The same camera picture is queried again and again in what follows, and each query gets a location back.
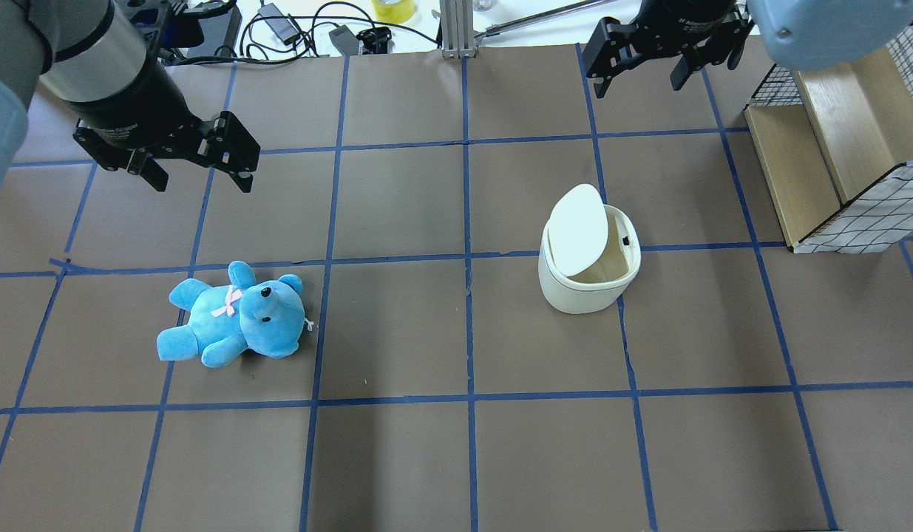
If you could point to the long metal rod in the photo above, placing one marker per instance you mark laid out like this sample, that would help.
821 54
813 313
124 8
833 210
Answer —
536 18

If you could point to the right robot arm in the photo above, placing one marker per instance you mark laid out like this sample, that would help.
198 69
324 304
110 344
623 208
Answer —
802 35

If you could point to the checkered cloth wooden box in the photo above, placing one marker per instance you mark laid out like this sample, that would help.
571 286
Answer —
836 149

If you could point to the yellow tape roll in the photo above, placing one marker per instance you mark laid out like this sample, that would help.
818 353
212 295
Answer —
394 11

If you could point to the blue teddy bear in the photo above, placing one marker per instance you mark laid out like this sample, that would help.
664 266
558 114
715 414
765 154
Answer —
223 322

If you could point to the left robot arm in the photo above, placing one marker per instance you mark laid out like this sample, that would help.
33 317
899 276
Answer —
104 61

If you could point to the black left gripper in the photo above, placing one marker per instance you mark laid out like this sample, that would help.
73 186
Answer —
136 108

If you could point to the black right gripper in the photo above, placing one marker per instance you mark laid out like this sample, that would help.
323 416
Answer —
679 15

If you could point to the black power adapter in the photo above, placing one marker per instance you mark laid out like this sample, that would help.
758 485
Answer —
281 25

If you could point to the white trash can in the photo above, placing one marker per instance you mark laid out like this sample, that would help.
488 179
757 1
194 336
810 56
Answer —
589 253

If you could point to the aluminium frame post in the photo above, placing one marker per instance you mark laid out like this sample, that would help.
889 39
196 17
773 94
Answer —
457 32

